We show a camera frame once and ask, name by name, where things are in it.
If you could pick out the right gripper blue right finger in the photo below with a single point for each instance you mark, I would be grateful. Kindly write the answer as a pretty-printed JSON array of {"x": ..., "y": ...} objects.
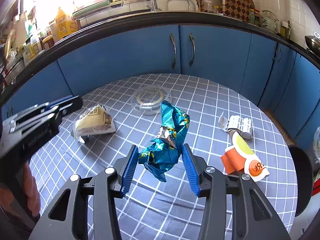
[{"x": 192, "y": 170}]

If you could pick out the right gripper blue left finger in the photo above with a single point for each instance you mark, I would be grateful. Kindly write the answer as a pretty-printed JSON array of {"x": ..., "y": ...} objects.
[{"x": 128, "y": 170}]

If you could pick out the teal snack wrapper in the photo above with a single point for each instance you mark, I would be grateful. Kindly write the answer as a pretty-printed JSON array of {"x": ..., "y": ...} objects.
[{"x": 165, "y": 149}]

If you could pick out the black round trash bin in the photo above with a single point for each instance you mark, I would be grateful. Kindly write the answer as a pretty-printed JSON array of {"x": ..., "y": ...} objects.
[{"x": 304, "y": 175}]

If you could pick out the person's left hand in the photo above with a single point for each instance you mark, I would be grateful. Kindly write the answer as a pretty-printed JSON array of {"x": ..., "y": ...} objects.
[{"x": 20, "y": 189}]

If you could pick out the cream bread package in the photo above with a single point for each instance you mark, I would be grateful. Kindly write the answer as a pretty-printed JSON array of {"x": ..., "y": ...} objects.
[{"x": 94, "y": 121}]

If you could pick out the orange white food wrapper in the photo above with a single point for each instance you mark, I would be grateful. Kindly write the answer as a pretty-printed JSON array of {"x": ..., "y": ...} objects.
[{"x": 239, "y": 158}]

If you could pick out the blue checkered tablecloth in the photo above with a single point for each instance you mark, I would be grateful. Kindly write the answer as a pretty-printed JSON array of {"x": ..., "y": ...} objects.
[{"x": 79, "y": 184}]

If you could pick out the clear plastic lid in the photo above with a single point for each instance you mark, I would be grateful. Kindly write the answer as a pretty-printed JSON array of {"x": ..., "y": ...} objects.
[{"x": 148, "y": 99}]

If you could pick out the crumpled grey printed paper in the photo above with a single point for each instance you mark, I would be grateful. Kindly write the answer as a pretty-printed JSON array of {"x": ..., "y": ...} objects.
[{"x": 236, "y": 123}]

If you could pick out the green kettle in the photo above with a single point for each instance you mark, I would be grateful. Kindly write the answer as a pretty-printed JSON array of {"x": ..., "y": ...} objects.
[{"x": 268, "y": 20}]

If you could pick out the black wok with lid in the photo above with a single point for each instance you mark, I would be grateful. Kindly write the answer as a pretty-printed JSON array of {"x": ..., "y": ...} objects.
[{"x": 313, "y": 43}]

